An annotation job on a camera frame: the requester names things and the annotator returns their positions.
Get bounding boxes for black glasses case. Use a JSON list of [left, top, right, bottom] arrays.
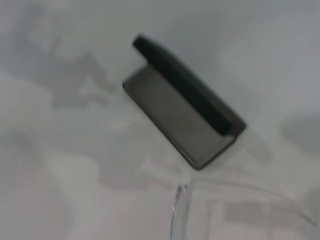
[[122, 34, 247, 171]]

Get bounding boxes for clear white glasses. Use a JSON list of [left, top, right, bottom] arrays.
[[169, 174, 320, 240]]

